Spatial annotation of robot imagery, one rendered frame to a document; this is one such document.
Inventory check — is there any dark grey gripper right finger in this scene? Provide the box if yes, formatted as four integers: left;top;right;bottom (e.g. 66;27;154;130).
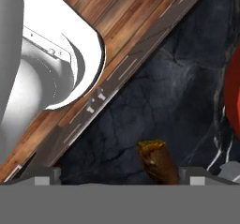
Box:
178;166;240;186

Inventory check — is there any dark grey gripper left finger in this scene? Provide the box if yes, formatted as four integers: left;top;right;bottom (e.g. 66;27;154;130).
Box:
2;166;62;186

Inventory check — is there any brown sweet potato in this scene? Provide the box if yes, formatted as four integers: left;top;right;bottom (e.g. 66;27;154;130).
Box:
136;139;181;186

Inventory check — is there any red bowl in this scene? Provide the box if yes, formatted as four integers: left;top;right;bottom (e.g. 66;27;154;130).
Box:
222;44;240;140

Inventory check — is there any small silver cupboard knob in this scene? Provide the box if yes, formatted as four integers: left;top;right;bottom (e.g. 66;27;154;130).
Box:
96;88;108;101
85;97;97;114

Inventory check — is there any white and grey rounded fixture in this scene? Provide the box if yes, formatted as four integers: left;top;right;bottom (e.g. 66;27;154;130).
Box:
0;0;107;165

